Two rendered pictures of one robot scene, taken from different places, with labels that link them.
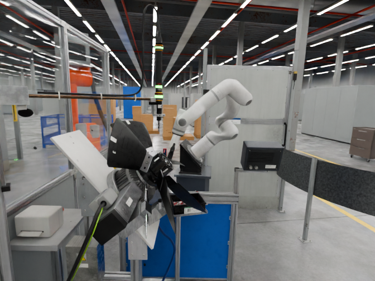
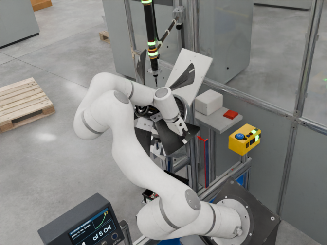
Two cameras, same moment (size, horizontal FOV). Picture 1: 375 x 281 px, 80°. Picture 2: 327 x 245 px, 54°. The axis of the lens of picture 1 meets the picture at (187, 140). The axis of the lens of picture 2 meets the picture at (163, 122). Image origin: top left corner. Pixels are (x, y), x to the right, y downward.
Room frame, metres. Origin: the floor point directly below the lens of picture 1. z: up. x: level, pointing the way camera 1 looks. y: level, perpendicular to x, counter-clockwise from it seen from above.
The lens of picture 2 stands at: (2.43, -0.72, 2.17)
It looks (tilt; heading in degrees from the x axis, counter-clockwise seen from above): 35 degrees down; 143
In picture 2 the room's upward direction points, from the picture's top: 7 degrees counter-clockwise
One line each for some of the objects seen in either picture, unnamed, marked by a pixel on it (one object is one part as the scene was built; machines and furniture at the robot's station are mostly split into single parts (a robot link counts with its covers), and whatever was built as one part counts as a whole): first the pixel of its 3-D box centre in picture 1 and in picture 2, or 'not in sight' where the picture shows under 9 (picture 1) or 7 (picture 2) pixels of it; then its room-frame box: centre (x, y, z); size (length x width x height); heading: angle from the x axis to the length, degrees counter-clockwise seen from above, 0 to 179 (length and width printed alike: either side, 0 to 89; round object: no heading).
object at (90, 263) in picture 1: (86, 260); not in sight; (1.01, 0.49, 0.73); 0.15 x 0.09 x 0.22; 90
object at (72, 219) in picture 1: (54, 226); (212, 114); (1.12, 0.71, 0.85); 0.36 x 0.24 x 0.03; 0
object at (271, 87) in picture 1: (245, 134); not in sight; (3.04, -0.78, 1.10); 1.21 x 0.06 x 2.20; 90
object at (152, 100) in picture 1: (157, 107); (154, 61); (1.23, 0.17, 1.50); 0.09 x 0.07 x 0.10; 125
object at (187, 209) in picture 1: (187, 203); (166, 191); (1.43, -0.01, 0.85); 0.22 x 0.17 x 0.07; 104
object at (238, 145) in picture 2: not in sight; (244, 140); (1.59, 0.46, 1.02); 0.16 x 0.10 x 0.11; 90
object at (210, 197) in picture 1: (178, 197); (195, 203); (1.59, 0.06, 0.82); 0.90 x 0.04 x 0.08; 90
